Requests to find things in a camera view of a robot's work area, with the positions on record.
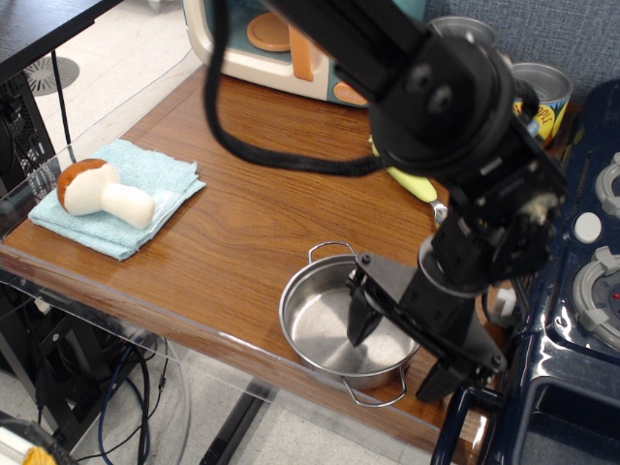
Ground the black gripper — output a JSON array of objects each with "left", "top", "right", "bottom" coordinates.
[{"left": 347, "top": 239, "right": 508, "bottom": 403}]

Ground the black table leg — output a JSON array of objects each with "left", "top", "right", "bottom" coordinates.
[{"left": 199, "top": 382, "right": 271, "bottom": 465}]

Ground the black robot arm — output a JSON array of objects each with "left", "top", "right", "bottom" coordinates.
[{"left": 272, "top": 1, "right": 566, "bottom": 403}]

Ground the dark blue toy stove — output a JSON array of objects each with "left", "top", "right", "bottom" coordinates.
[{"left": 432, "top": 80, "right": 619, "bottom": 464}]

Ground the blue floor cable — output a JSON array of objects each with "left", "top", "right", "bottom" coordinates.
[{"left": 98, "top": 346, "right": 151, "bottom": 465}]

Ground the pineapple slices can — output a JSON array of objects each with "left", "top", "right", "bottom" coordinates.
[{"left": 511, "top": 63, "right": 574, "bottom": 147}]

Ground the black side desk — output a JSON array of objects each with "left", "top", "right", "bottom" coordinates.
[{"left": 1, "top": 0, "right": 120, "bottom": 82}]

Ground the light blue folded cloth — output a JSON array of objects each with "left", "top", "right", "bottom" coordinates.
[{"left": 29, "top": 139, "right": 205, "bottom": 261}]

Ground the green handled metal spoon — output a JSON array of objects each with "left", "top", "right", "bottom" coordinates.
[{"left": 384, "top": 165, "right": 449, "bottom": 230}]

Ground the tomato sauce can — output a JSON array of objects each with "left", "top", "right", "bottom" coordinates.
[{"left": 429, "top": 15, "right": 499, "bottom": 47}]

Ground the black floor cable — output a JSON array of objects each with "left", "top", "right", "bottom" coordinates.
[{"left": 70, "top": 338, "right": 171, "bottom": 465}]

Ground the plush mushroom toy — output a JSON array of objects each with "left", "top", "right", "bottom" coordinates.
[{"left": 57, "top": 159, "right": 156, "bottom": 230}]

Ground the toy microwave teal cream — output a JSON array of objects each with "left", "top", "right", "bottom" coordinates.
[{"left": 183, "top": 0, "right": 369, "bottom": 108}]

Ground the stainless steel pan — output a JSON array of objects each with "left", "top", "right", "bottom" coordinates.
[{"left": 279, "top": 240, "right": 419, "bottom": 408}]

